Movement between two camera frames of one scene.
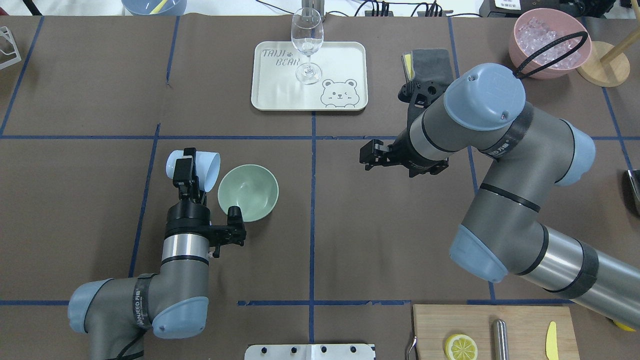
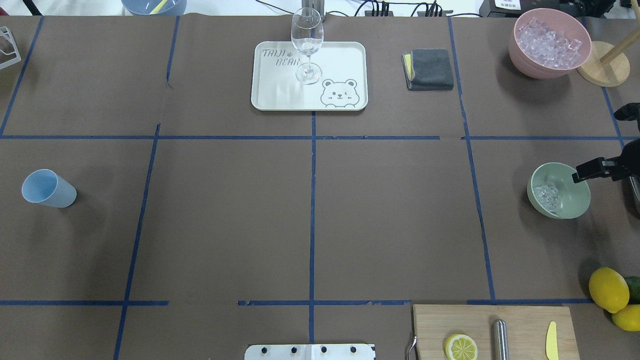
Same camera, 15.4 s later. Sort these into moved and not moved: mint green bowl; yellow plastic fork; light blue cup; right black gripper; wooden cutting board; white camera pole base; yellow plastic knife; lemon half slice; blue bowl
Moved: mint green bowl; light blue cup; right black gripper
Not moved: wooden cutting board; yellow plastic fork; yellow plastic knife; lemon half slice; blue bowl; white camera pole base
